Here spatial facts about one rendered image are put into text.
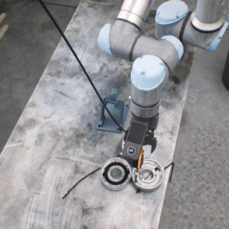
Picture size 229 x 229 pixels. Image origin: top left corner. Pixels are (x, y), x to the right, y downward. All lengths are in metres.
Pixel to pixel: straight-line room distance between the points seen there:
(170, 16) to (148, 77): 0.55
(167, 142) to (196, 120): 1.03
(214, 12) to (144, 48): 0.40
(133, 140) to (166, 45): 0.25
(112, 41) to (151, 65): 0.16
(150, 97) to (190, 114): 1.45
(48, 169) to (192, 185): 1.05
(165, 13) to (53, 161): 0.67
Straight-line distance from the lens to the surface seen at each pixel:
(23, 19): 2.98
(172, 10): 1.27
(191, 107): 2.24
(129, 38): 0.85
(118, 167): 1.09
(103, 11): 1.63
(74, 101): 1.29
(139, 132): 0.85
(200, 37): 1.23
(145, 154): 0.97
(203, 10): 1.16
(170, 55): 0.82
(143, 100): 0.78
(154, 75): 0.73
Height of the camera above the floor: 1.83
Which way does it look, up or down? 57 degrees down
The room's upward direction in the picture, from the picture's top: 6 degrees counter-clockwise
